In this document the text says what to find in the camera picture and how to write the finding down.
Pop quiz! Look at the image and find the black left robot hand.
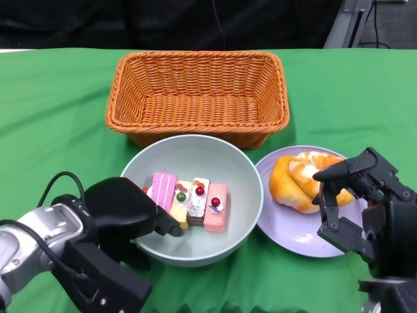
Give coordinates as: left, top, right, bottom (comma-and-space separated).
83, 176, 186, 271

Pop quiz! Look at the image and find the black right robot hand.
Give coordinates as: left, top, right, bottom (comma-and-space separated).
311, 146, 417, 278

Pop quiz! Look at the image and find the pink striped cake slice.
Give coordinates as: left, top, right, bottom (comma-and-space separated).
142, 171, 179, 213

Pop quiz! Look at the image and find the yellow cake slice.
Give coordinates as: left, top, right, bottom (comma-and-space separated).
167, 180, 194, 231

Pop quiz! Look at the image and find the twisted striped bread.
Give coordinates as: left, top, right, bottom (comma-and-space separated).
288, 151, 356, 208

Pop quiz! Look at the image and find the chocolate cake slice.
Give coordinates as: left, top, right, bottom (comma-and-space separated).
186, 177, 212, 228

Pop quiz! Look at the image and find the long orange bread loaf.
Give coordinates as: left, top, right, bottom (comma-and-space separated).
267, 155, 322, 215

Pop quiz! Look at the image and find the salmon pink cake slice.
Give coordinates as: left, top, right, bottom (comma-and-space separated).
203, 182, 229, 233

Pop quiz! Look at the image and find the pale green bowl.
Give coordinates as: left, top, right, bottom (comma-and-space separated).
119, 134, 264, 268

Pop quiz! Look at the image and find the lavender plate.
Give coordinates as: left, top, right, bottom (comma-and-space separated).
254, 145, 372, 258

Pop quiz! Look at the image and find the orange wicker basket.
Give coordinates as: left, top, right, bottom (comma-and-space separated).
104, 51, 290, 149

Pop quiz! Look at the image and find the green tablecloth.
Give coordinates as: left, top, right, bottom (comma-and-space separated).
0, 48, 417, 313

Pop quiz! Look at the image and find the grey metal stand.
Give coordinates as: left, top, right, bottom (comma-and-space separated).
323, 0, 374, 50

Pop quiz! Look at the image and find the black backdrop cloth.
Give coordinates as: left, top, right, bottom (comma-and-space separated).
0, 0, 343, 52

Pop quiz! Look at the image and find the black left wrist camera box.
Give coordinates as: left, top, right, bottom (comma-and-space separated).
53, 239, 153, 313

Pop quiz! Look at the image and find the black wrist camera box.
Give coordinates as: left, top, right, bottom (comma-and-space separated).
357, 276, 417, 313
53, 239, 153, 313

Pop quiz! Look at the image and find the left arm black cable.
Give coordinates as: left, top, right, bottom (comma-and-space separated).
0, 171, 95, 284

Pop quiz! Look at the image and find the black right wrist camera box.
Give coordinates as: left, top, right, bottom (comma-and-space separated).
357, 276, 417, 313

